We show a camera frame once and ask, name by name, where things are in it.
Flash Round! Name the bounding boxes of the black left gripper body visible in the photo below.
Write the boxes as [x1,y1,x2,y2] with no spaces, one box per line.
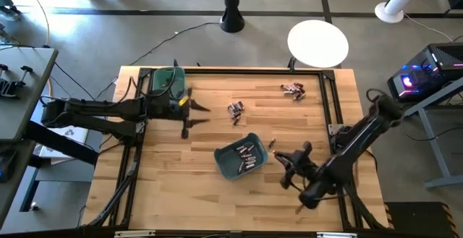
[144,88,192,140]

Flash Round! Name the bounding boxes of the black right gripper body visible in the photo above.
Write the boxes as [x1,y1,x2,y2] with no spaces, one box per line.
[280,140,320,190]

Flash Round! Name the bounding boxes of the dark teal plastic bin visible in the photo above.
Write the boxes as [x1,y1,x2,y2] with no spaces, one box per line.
[213,132,269,180]

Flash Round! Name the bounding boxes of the light green plastic bin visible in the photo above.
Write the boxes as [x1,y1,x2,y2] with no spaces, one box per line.
[150,67,187,102]

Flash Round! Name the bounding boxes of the black pole base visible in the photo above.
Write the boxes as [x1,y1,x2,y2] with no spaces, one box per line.
[219,0,246,34]

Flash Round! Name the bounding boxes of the white paper sheets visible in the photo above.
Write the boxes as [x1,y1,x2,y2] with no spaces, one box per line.
[38,125,90,166]

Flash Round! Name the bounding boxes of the black mat hazard stripes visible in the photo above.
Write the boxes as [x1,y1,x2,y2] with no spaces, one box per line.
[383,201,461,238]

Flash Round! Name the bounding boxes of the grey metal side table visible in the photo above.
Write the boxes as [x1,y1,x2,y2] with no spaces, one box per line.
[399,75,463,190]

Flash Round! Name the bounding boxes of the grey desk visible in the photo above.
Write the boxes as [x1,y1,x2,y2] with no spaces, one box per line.
[0,46,59,228]

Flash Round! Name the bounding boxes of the black desk clamp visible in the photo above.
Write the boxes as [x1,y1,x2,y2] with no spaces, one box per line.
[13,65,34,87]
[0,63,17,98]

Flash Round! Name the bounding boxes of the black computer with coloured lights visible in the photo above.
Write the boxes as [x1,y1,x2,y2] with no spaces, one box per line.
[386,42,463,104]

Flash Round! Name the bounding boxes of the black desk device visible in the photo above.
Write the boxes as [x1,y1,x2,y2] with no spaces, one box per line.
[0,148,17,183]

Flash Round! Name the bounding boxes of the white floor pole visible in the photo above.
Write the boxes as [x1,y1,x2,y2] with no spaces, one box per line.
[374,0,432,25]

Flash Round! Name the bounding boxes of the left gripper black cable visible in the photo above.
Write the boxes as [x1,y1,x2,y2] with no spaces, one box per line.
[129,67,184,100]

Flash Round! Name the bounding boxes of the silver aluminium bracket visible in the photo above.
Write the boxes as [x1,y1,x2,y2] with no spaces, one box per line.
[316,231,358,238]
[114,229,156,238]

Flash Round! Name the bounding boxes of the black floor cable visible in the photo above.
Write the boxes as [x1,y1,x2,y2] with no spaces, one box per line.
[132,21,221,67]

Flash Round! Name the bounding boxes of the yellow floor cable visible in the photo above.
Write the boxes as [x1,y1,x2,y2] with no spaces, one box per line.
[21,0,55,98]

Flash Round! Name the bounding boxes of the white floor cable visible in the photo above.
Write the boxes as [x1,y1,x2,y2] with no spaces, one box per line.
[403,12,455,43]

